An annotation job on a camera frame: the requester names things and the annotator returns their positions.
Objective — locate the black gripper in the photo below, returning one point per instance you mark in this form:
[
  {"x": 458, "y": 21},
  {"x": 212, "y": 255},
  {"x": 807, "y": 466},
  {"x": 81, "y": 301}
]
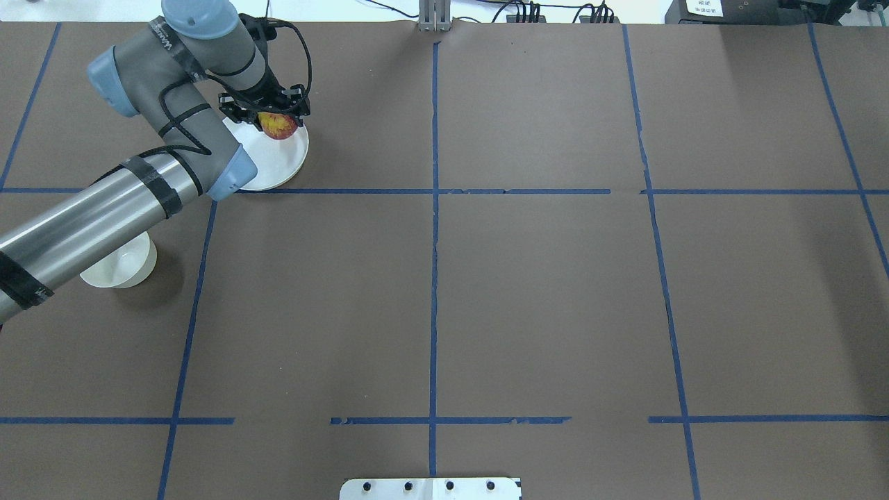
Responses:
[{"x": 266, "y": 88}]

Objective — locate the red yellow apple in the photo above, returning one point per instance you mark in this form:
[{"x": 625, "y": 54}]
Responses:
[{"x": 277, "y": 126}]

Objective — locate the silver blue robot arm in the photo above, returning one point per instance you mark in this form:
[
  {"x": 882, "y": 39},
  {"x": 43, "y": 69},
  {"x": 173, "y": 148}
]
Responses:
[{"x": 198, "y": 62}]

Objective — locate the white plate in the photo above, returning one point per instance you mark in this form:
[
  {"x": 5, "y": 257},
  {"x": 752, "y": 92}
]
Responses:
[{"x": 277, "y": 161}]

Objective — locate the white bowl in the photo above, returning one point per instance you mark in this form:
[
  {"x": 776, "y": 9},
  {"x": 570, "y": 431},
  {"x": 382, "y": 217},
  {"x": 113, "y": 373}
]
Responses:
[{"x": 126, "y": 267}]

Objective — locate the brown paper table mat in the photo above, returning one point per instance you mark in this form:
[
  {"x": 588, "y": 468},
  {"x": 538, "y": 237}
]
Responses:
[{"x": 612, "y": 261}]

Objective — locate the black box with label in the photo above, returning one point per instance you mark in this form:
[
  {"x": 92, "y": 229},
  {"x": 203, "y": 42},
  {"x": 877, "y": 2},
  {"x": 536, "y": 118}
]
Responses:
[{"x": 762, "y": 13}]

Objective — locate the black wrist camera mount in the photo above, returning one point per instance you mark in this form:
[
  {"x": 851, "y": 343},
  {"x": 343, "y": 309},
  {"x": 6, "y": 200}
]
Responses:
[{"x": 262, "y": 30}]

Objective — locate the aluminium frame post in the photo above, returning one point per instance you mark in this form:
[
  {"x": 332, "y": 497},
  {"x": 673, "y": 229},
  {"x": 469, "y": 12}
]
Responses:
[{"x": 434, "y": 16}]

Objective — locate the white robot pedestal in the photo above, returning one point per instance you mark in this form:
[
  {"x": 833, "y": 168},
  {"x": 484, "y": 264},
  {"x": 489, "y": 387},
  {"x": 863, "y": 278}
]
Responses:
[{"x": 432, "y": 488}]

